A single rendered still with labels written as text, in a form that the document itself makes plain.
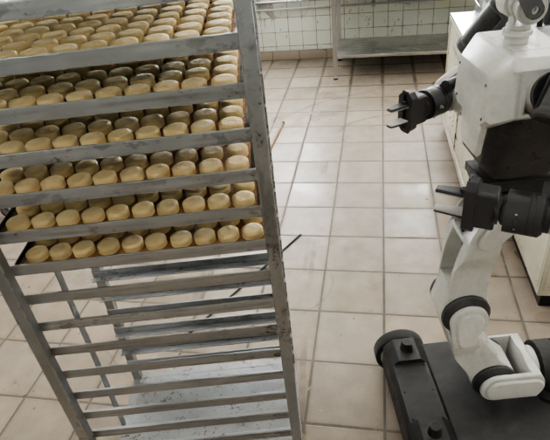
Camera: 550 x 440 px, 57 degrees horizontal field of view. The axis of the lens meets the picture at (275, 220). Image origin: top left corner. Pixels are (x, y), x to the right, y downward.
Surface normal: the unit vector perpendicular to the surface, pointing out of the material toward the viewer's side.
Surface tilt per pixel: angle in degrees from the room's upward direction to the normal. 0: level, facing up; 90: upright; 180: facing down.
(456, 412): 0
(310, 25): 90
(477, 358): 90
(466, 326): 90
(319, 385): 0
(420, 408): 0
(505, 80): 85
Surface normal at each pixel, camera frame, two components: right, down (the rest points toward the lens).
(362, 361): -0.10, -0.82
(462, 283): 0.05, 0.56
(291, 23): -0.17, 0.57
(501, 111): -0.69, 0.39
